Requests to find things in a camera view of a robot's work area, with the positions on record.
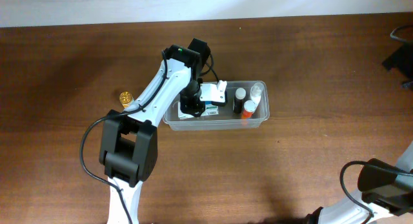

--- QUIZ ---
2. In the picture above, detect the black bottle white cap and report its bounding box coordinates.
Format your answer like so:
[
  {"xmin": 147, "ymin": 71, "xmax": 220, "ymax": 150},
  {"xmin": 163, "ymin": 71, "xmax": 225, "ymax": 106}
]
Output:
[{"xmin": 233, "ymin": 88, "xmax": 246, "ymax": 114}]

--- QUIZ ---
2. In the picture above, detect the orange bottle white cap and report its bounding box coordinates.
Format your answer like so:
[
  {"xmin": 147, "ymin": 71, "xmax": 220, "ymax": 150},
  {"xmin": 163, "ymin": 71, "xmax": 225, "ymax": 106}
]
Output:
[{"xmin": 241, "ymin": 100, "xmax": 257, "ymax": 119}]

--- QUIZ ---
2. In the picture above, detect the gold-lid balm jar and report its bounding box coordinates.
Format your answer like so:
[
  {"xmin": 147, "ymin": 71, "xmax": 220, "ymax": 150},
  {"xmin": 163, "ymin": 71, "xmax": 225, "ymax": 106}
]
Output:
[{"xmin": 119, "ymin": 91, "xmax": 134, "ymax": 108}]

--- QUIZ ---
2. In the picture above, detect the white calamine lotion bottle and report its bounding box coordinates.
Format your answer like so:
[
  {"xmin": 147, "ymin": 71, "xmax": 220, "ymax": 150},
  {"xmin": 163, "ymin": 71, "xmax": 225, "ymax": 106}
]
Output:
[{"xmin": 250, "ymin": 83, "xmax": 264, "ymax": 106}]

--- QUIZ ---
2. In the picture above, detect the white Panadol box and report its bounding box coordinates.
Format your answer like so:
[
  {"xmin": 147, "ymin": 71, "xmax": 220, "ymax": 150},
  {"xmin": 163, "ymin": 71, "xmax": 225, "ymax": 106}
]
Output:
[{"xmin": 177, "ymin": 101, "xmax": 219, "ymax": 119}]

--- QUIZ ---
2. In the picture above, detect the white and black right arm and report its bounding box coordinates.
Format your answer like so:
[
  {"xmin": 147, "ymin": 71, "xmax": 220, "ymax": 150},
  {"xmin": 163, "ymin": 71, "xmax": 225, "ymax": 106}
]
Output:
[{"xmin": 303, "ymin": 145, "xmax": 412, "ymax": 224}]

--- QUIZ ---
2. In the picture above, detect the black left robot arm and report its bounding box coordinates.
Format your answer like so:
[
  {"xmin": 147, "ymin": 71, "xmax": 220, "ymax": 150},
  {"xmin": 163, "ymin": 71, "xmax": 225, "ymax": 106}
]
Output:
[{"xmin": 99, "ymin": 39, "xmax": 211, "ymax": 223}]

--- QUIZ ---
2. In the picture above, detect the clear plastic container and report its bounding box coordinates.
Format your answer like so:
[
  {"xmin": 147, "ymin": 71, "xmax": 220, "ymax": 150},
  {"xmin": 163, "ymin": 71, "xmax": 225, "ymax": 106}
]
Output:
[{"xmin": 163, "ymin": 81, "xmax": 270, "ymax": 131}]

